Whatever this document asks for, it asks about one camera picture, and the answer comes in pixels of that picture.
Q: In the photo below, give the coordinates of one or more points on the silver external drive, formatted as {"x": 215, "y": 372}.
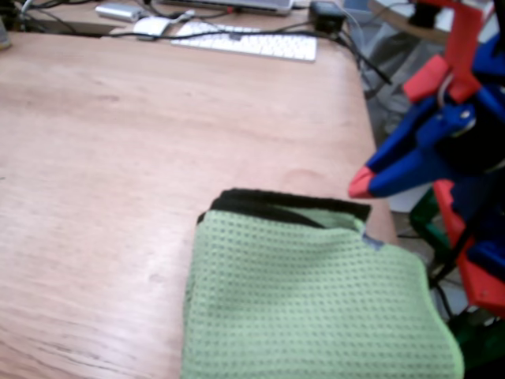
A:
{"x": 118, "y": 12}

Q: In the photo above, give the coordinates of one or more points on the white keyboard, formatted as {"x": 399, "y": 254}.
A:
{"x": 268, "y": 45}

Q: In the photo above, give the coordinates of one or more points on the black power adapter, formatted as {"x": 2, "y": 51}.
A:
{"x": 325, "y": 17}

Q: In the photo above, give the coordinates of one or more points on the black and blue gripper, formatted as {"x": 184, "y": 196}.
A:
{"x": 410, "y": 158}

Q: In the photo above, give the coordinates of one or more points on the white sheet on floor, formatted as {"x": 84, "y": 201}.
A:
{"x": 406, "y": 201}

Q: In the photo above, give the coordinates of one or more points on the white computer mouse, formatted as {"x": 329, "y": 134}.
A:
{"x": 150, "y": 27}

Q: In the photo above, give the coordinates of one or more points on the person leg grey trousers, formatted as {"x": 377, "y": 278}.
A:
{"x": 388, "y": 67}

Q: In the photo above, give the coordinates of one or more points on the green waffle cloth black trim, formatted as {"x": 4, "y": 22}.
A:
{"x": 307, "y": 300}

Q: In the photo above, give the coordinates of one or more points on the grey object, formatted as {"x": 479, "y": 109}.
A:
{"x": 4, "y": 37}

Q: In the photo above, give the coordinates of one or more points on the round white table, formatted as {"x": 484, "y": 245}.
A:
{"x": 398, "y": 19}

